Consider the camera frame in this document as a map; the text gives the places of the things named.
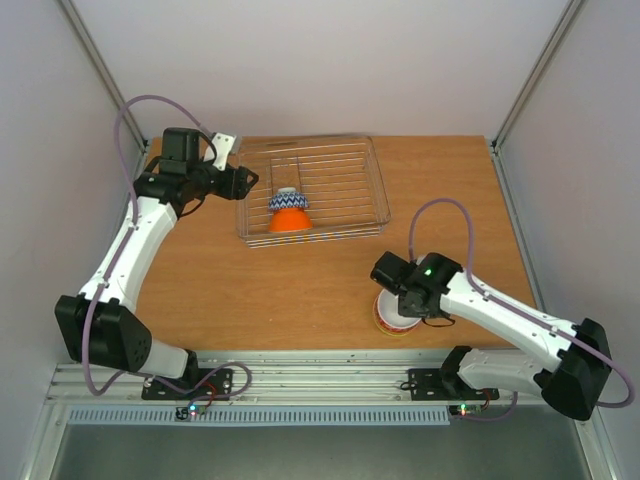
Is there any left controller board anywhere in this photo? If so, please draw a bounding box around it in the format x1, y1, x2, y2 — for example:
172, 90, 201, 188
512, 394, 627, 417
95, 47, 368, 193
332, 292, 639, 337
174, 405, 208, 421

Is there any right controller board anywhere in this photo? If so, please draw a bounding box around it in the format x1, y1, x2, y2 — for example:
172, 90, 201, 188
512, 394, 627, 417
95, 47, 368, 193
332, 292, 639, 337
449, 403, 483, 417

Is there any wire dish rack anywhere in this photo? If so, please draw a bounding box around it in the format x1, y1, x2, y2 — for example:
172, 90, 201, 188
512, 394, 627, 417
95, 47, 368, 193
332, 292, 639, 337
236, 135, 391, 248

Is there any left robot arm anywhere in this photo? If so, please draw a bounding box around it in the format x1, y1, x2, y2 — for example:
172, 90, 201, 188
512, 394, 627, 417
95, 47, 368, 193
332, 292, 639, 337
54, 128, 259, 398

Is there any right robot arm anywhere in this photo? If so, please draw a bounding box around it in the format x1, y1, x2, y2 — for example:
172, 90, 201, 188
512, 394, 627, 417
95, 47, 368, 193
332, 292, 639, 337
370, 252, 612, 421

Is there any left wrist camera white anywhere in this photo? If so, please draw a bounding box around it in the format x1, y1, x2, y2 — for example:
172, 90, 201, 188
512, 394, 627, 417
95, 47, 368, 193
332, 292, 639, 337
204, 132, 238, 171

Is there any blue patterned bowl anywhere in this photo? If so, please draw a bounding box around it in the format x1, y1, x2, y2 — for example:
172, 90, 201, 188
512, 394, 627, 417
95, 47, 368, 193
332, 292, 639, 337
268, 187, 309, 212

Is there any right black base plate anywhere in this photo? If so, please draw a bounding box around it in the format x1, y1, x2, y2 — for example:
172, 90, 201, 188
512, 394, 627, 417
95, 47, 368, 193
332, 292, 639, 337
401, 368, 500, 401

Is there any white bowl orange outside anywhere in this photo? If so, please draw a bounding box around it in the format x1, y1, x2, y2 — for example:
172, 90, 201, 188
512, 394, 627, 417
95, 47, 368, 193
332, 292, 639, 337
269, 207, 313, 233

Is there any grey slotted cable duct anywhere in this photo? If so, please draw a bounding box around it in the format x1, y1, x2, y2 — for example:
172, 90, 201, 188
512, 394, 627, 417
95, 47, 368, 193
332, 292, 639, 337
67, 405, 450, 428

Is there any red patterned bowl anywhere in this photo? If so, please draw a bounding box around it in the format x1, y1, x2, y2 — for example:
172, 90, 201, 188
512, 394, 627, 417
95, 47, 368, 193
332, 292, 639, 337
373, 290, 421, 331

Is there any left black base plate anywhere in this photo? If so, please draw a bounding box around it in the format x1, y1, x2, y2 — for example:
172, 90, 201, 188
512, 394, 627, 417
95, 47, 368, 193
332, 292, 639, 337
141, 368, 234, 401

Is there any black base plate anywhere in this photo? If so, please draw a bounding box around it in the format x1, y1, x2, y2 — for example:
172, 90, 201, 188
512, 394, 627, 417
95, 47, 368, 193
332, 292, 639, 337
141, 368, 234, 401
401, 368, 500, 401

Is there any controller board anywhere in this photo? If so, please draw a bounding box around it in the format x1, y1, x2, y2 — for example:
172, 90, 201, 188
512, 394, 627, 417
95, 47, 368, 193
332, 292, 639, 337
449, 403, 483, 417
174, 405, 208, 421

